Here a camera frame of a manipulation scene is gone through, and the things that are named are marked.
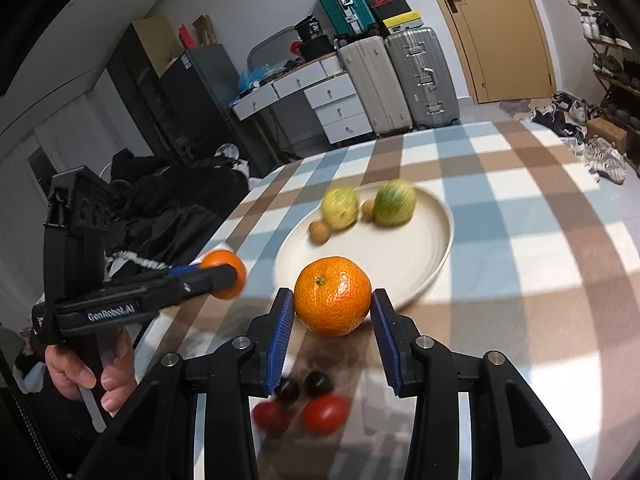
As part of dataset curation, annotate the blue plastic bag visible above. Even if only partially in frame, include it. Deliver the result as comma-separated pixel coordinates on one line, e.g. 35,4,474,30
237,64,275,94

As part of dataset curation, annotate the pair of white grey sneakers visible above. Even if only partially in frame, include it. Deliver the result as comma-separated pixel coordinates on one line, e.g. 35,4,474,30
565,135,629,186

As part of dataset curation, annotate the grey arched mirror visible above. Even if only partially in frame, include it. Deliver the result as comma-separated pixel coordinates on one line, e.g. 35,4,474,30
247,25,301,74

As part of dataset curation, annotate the shoe rack with shoes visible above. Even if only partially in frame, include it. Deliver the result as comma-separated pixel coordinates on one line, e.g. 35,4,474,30
566,0,640,132

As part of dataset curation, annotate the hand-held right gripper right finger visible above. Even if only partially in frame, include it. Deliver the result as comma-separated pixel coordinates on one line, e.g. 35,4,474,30
371,287,591,480

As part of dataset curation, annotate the wooden door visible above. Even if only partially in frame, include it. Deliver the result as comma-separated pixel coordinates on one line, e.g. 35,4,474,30
417,0,556,106

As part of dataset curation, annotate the beige suitcase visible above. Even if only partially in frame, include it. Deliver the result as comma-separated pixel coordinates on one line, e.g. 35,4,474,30
336,35,414,137

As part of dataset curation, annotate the cream round plate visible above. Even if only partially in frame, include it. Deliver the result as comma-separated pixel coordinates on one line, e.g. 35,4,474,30
274,181,455,311

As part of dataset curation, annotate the yellow and black shoe box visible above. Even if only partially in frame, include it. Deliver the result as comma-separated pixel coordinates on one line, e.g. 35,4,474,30
377,10,424,31

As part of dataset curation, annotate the small brown cardboard box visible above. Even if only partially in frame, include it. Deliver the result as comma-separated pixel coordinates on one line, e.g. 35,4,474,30
586,117,629,149

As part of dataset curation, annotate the white desk with drawers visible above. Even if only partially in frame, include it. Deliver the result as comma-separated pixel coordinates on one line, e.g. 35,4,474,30
231,54,375,149

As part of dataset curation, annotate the silver suitcase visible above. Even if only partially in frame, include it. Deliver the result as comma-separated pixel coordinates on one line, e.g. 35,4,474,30
384,26,462,129

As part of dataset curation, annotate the red tomato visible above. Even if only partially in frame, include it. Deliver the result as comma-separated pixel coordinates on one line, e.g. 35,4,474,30
251,401,290,434
301,394,350,435

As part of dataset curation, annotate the dark cherry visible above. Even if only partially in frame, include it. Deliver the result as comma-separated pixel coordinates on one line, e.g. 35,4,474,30
304,370,334,397
274,377,301,402

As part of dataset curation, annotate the wooden shoe rack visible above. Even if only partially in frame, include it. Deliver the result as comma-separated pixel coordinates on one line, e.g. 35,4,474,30
570,0,640,177

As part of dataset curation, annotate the large cardboard box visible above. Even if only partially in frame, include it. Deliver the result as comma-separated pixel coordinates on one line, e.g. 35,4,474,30
132,15,181,79

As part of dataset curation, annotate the orange mandarin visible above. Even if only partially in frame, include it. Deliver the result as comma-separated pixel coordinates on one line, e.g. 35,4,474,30
294,256,373,337
201,249,247,301

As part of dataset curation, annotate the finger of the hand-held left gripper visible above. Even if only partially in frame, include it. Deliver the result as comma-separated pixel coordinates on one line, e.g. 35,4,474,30
167,264,239,307
167,261,205,278

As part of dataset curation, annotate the black jacket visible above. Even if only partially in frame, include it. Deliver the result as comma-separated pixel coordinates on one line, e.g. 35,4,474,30
102,150,251,287

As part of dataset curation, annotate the dark cabinet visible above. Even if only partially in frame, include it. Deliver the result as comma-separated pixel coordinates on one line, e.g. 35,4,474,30
107,24,277,177

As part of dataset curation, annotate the pile of dark shoes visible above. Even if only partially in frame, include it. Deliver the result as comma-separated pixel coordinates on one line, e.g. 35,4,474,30
530,91,589,141

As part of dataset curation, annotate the yellow-green bumpy citrus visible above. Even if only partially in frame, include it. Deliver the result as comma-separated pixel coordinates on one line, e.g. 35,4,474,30
320,186,360,231

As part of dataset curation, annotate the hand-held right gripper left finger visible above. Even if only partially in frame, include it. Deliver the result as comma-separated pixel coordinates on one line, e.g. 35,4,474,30
75,287,296,480

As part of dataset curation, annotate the black bag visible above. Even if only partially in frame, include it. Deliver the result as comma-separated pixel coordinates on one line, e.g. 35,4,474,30
295,16,336,59

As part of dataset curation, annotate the grey door mat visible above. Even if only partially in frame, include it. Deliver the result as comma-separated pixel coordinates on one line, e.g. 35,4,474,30
500,97,539,119

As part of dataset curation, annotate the person's left hand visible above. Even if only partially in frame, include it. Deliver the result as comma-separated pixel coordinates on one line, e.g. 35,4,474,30
45,332,138,417

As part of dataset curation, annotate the brown flat cardboard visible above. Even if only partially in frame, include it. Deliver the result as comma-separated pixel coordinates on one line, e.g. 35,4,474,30
192,14,219,46

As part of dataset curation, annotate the green bumpy citrus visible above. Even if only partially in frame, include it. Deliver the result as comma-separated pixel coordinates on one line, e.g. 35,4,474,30
374,179,418,227

